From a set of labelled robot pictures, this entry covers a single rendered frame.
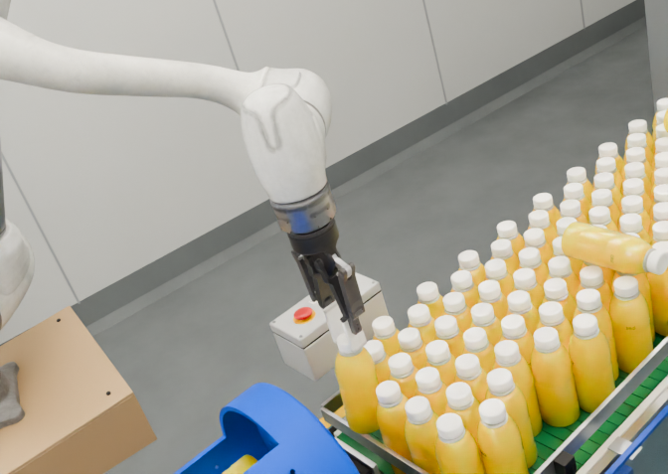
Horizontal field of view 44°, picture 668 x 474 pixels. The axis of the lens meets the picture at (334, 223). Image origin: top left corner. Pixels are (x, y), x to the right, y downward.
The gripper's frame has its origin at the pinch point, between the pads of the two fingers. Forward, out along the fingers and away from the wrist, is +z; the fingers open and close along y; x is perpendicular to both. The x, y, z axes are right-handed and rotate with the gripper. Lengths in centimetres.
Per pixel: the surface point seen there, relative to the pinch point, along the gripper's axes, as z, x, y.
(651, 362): 21, 36, 30
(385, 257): 118, 129, -168
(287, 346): 11.5, -1.4, -20.0
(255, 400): -5.5, -21.9, 7.9
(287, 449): -3.5, -24.0, 17.3
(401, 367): 9.9, 4.8, 5.0
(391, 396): 10.2, -1.0, 8.5
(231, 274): 117, 82, -231
